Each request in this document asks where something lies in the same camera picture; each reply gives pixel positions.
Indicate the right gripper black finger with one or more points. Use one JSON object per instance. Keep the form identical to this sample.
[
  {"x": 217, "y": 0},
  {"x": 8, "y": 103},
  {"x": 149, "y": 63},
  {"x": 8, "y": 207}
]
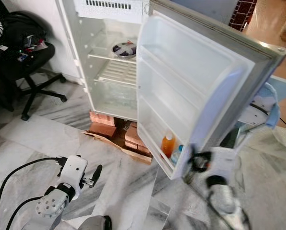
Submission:
[{"x": 189, "y": 165}]

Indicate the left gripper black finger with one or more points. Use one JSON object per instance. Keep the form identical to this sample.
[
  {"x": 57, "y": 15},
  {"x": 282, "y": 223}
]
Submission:
[{"x": 97, "y": 171}]

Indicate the red orange sauce bottle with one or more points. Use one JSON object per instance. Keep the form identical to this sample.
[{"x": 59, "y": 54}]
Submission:
[{"x": 168, "y": 145}]

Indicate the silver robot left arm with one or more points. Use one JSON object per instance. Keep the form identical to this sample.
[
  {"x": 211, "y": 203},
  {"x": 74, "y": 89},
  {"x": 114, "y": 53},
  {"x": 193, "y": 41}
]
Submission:
[{"x": 54, "y": 206}]

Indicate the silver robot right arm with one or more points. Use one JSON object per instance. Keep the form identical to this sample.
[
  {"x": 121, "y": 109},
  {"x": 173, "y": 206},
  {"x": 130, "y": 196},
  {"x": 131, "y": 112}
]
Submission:
[{"x": 224, "y": 201}]

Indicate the silver single door fridge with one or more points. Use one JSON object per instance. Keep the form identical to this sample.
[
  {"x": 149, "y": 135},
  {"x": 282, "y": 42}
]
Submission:
[{"x": 78, "y": 52}]

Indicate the small blue cap water bottle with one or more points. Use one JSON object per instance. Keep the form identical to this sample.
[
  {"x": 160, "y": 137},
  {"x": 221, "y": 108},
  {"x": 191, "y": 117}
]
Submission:
[{"x": 177, "y": 154}]

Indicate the brown cardboard sheet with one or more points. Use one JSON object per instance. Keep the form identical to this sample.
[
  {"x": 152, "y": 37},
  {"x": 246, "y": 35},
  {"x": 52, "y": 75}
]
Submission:
[{"x": 109, "y": 143}]

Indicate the silver robot left leg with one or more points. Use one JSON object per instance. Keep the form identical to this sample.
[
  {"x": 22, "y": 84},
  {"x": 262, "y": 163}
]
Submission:
[{"x": 95, "y": 224}]

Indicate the clear crisper drawer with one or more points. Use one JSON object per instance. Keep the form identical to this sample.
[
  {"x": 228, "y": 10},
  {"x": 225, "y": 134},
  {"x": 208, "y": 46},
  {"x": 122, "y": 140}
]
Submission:
[{"x": 116, "y": 98}]

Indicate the white folding chair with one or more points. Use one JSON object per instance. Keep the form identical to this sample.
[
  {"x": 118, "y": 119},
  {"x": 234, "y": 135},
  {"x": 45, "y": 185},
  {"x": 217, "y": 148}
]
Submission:
[{"x": 258, "y": 108}]

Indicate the steel bowl with food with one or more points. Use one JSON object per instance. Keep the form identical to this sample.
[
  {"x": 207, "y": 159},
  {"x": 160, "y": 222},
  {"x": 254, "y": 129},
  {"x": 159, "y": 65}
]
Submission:
[{"x": 124, "y": 49}]

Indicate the black office chair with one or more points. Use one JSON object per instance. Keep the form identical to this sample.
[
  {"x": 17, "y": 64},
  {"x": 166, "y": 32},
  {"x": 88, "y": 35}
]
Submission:
[{"x": 32, "y": 62}]

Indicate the black bag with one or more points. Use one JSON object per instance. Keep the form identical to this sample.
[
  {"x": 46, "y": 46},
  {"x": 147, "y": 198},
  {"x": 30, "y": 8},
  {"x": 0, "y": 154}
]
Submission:
[{"x": 25, "y": 31}]

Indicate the white freezer compartment flap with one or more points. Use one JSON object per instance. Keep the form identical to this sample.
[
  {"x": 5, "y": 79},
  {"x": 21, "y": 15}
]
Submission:
[{"x": 109, "y": 9}]

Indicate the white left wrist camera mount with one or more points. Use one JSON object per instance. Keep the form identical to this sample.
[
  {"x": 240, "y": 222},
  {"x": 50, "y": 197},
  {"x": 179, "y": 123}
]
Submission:
[{"x": 76, "y": 170}]

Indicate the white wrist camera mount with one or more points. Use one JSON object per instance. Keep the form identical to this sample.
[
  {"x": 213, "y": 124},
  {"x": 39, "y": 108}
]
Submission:
[
  {"x": 76, "y": 170},
  {"x": 224, "y": 163}
]

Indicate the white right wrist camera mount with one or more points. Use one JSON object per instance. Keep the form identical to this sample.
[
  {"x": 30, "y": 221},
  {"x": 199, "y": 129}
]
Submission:
[{"x": 224, "y": 163}]

